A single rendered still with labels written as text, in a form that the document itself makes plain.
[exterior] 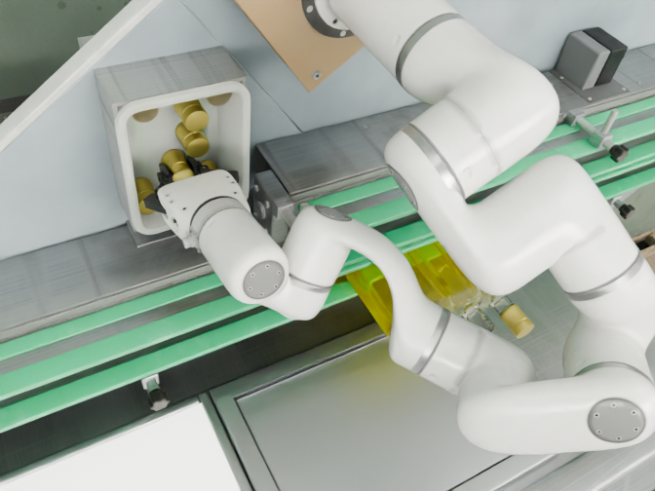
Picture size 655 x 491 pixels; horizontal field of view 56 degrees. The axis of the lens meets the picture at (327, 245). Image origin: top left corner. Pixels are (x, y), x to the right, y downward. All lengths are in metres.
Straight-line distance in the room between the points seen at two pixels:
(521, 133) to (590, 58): 0.70
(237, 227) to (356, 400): 0.45
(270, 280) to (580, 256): 0.32
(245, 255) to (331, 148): 0.39
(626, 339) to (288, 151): 0.56
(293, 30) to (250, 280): 0.32
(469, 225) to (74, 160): 0.55
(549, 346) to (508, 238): 0.66
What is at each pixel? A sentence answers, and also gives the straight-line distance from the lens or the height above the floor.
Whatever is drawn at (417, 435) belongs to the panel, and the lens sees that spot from 1.04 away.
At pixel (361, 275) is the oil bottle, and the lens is 1.00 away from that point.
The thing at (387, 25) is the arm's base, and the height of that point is 0.97.
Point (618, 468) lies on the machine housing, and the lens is 1.15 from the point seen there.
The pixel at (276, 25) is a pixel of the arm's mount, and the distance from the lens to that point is 0.79.
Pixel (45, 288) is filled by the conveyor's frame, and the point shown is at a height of 0.83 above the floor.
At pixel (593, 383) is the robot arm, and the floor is 1.35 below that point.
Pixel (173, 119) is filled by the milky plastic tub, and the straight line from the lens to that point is 0.90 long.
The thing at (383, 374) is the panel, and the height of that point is 1.08.
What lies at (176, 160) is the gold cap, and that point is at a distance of 0.91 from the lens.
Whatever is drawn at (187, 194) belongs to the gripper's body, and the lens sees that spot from 0.81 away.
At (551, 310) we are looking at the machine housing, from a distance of 1.32.
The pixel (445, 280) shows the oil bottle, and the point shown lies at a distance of 1.03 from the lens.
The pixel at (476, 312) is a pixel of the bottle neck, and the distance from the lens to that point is 1.02.
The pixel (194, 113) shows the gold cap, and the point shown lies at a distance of 0.85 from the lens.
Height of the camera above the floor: 1.46
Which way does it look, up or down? 33 degrees down
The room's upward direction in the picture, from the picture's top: 145 degrees clockwise
